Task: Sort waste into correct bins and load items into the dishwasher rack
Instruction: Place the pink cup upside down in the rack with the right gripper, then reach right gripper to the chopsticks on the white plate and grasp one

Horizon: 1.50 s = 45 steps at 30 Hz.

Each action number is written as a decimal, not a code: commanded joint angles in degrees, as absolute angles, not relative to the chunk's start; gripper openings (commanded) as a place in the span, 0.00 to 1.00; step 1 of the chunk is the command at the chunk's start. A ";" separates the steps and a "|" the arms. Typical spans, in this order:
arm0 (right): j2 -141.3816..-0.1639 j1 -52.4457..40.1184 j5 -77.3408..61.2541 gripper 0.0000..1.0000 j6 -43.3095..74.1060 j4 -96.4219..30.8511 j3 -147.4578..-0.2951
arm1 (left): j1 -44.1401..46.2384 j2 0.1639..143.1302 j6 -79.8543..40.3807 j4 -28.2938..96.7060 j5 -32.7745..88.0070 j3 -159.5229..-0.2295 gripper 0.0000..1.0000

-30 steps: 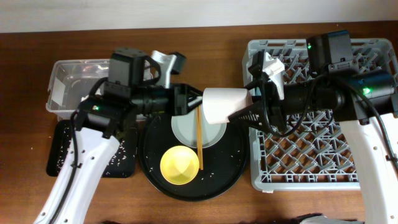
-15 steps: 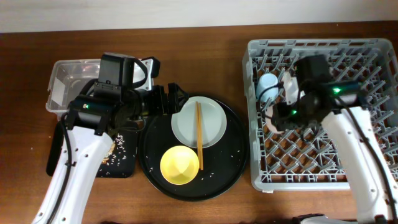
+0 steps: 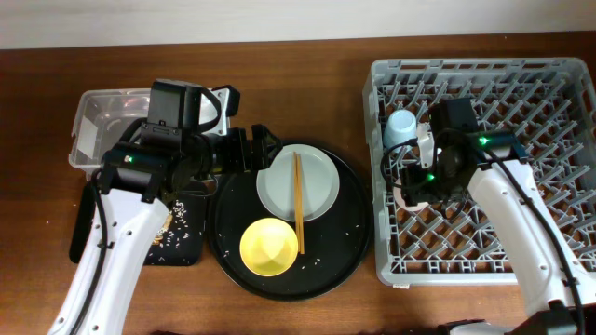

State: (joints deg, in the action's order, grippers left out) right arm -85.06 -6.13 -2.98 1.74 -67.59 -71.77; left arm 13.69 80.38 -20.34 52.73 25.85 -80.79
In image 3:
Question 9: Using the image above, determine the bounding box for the pink plastic cup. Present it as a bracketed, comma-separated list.
[387, 180, 428, 212]

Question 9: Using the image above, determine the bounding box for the wooden chopstick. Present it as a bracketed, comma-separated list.
[294, 154, 305, 255]
[292, 153, 304, 254]

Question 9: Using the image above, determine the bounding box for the light blue plastic cup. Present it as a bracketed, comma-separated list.
[383, 110, 417, 151]

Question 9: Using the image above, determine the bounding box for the food scraps pile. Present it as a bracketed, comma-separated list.
[144, 197, 207, 266]

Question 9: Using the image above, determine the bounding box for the yellow bowl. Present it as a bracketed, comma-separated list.
[239, 218, 299, 277]

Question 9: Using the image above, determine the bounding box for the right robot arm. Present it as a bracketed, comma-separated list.
[397, 99, 595, 334]

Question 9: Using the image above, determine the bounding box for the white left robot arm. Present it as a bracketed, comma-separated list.
[49, 79, 283, 334]

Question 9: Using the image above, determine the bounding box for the grey dishwasher rack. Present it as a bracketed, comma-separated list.
[362, 58, 595, 287]

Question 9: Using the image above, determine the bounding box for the clear plastic waste bin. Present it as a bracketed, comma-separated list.
[68, 87, 232, 181]

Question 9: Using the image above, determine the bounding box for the grey round plate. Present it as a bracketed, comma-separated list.
[256, 144, 340, 222]

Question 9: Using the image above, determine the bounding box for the black rectangular tray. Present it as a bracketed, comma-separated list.
[69, 181, 209, 266]

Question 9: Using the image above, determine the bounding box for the round black serving tray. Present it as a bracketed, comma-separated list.
[206, 146, 374, 302]

